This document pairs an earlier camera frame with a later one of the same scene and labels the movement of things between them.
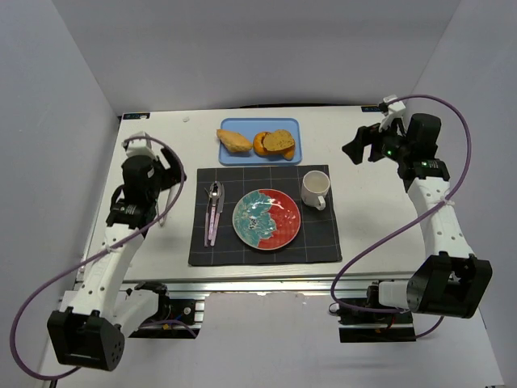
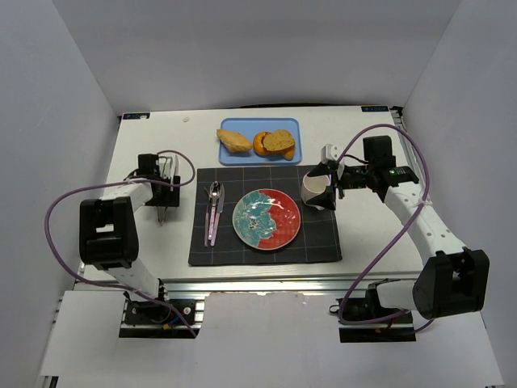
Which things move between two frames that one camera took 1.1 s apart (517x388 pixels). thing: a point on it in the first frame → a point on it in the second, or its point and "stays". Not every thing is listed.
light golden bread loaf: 234,141 stays
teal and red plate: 266,219 stays
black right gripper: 374,142 → 333,190
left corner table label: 136,115 stays
